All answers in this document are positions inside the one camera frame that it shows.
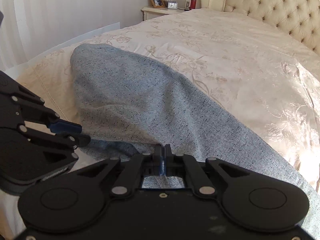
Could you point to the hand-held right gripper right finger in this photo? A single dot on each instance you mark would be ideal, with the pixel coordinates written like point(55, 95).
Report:
point(168, 162)

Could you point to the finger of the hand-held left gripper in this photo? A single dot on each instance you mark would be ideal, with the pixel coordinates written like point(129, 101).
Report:
point(66, 128)
point(75, 140)

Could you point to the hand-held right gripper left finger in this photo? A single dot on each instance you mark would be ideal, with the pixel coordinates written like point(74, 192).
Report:
point(158, 162)

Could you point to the grey speckled pants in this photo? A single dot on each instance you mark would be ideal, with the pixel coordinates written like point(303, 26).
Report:
point(140, 100)

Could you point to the white sheer curtain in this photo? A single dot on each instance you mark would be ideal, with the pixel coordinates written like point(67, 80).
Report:
point(32, 17)

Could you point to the cream embroidered bedspread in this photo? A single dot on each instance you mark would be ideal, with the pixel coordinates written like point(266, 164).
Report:
point(225, 55)

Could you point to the cream nightstand with drawer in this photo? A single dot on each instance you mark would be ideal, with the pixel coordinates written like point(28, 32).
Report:
point(155, 13)

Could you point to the small white alarm clock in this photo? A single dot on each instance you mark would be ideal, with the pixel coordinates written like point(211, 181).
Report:
point(172, 5)

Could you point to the cream tufted headboard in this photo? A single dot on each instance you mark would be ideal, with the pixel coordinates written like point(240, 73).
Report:
point(270, 2)

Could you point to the wooden picture frame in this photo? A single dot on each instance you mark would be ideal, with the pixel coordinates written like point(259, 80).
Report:
point(156, 1)

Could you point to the white wall socket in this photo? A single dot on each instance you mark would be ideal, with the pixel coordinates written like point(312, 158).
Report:
point(187, 4)

